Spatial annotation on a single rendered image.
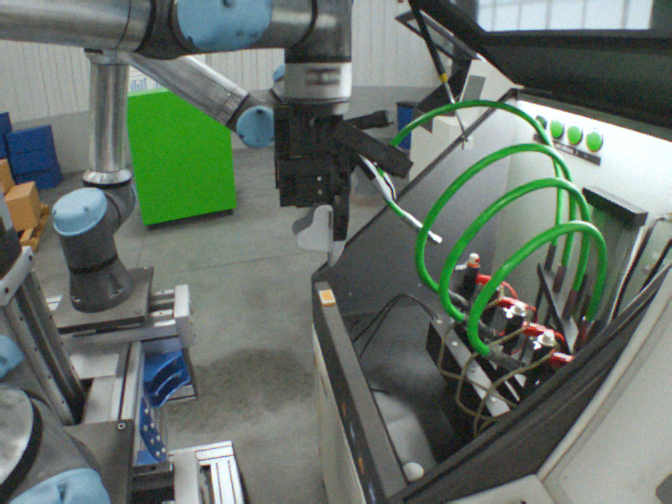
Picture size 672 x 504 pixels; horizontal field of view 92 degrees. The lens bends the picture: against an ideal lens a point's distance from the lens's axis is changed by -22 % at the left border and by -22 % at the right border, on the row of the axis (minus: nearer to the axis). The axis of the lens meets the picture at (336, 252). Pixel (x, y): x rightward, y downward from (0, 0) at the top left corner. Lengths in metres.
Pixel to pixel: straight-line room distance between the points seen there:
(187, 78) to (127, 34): 0.31
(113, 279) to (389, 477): 0.66
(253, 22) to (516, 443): 0.55
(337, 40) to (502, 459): 0.54
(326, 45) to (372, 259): 0.73
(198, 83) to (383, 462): 0.69
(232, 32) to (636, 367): 0.55
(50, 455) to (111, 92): 0.73
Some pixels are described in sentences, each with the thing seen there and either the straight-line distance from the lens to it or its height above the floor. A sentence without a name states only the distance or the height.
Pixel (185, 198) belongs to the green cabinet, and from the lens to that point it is 3.98.
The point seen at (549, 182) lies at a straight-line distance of 0.59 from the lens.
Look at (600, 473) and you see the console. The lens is 0.59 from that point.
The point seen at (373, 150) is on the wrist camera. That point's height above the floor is 1.39.
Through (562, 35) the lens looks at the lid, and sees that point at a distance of 0.80.
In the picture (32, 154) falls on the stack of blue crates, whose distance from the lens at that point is 6.73.
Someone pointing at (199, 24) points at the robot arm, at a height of 1.53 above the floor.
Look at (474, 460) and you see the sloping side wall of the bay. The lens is 0.56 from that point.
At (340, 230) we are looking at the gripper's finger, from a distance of 0.48.
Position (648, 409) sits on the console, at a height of 1.17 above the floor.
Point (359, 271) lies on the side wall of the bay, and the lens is 1.07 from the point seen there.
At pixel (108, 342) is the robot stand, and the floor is 0.95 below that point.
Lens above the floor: 1.50
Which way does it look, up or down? 27 degrees down
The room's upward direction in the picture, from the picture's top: straight up
